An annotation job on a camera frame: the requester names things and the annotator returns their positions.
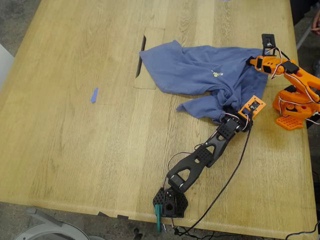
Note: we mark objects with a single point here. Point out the white chair leg frame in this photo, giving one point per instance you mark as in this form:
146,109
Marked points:
303,36

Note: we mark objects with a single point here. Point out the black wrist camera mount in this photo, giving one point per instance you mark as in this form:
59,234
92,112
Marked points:
268,40

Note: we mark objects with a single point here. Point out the small blue tape piece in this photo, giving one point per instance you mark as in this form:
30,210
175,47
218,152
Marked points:
94,96

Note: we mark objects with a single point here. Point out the teal table clamp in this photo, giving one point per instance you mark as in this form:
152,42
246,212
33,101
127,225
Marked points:
158,220

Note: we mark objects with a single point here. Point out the blue printed T-shirt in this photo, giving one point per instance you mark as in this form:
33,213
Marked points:
200,67

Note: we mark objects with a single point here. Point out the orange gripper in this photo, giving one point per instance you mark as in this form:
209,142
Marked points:
258,63

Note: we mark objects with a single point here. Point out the white chair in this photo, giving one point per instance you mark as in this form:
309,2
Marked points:
5,65

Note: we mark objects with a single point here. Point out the grey round chair base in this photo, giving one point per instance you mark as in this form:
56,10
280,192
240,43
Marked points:
55,225

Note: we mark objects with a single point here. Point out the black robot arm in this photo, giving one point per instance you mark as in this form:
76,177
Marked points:
190,162

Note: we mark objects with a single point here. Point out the person's hand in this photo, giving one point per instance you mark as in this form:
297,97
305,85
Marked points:
316,25

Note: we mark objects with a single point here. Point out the orange arm base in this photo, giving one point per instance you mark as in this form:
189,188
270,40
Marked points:
290,123

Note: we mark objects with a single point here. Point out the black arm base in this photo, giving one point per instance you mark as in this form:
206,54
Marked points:
181,202

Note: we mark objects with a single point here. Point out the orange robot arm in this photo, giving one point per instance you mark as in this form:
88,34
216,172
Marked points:
305,77

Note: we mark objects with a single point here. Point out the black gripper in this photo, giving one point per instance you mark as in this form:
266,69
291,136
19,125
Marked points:
229,110

